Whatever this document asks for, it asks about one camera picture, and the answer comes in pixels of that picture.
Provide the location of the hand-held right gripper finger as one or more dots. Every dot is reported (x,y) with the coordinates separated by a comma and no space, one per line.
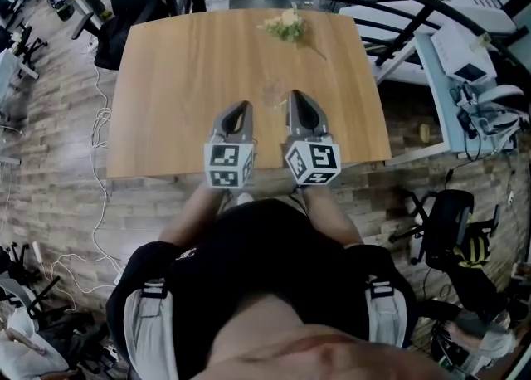
(296,117)
(323,123)

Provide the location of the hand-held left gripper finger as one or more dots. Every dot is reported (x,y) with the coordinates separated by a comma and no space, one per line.
(249,125)
(224,119)

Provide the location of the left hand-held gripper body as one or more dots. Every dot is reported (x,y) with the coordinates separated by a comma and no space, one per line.
(226,158)

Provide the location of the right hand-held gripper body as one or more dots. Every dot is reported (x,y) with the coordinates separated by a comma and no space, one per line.
(313,158)

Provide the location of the clear glass vase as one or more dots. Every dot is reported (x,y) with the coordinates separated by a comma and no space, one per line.
(274,92)

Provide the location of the person's left forearm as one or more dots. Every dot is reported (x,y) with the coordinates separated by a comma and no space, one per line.
(186,220)

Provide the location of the person's right forearm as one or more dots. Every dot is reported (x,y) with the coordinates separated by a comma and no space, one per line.
(332,216)

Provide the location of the person's white shoe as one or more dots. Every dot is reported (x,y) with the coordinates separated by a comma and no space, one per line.
(245,198)

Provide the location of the pale flower bouquet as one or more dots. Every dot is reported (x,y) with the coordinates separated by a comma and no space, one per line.
(286,25)

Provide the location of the person's black shirt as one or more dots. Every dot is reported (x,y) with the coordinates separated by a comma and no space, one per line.
(257,245)

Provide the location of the small yellow object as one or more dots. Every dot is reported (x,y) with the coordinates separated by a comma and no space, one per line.
(424,133)

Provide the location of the white table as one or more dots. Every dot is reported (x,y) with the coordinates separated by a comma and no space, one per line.
(435,113)

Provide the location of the black mesh office chair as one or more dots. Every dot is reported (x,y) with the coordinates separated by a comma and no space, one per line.
(124,5)

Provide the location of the white microwave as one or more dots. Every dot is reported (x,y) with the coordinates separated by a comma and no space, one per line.
(460,50)

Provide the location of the grey white office chair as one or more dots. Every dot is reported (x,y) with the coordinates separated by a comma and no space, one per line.
(498,104)

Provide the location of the small potted plant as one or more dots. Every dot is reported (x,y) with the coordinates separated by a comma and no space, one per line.
(484,41)

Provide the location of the yellow black garment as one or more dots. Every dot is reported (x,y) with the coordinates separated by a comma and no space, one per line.
(473,245)

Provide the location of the person's face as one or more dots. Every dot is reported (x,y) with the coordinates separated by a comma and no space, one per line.
(332,353)

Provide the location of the black bin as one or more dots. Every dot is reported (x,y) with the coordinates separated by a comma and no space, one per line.
(62,7)

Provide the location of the white power strip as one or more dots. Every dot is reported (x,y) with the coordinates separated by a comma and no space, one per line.
(37,251)

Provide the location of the table with blue cloth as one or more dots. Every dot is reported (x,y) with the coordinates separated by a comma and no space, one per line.
(8,75)

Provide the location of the black chair base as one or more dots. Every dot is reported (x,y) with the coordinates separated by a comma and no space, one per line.
(37,295)

